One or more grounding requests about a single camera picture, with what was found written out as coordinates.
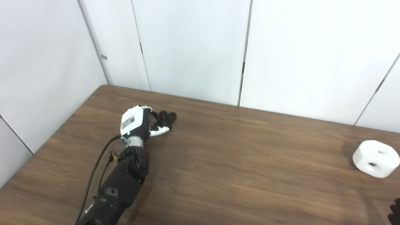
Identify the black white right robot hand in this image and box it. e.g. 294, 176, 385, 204
387, 198, 400, 225

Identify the round white plastic piece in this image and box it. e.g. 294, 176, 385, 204
352, 140, 400, 178

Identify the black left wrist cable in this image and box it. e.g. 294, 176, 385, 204
76, 135, 122, 224

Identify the black plastic holder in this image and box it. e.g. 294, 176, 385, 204
150, 111, 177, 132

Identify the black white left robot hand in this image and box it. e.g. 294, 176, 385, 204
120, 105, 172, 139

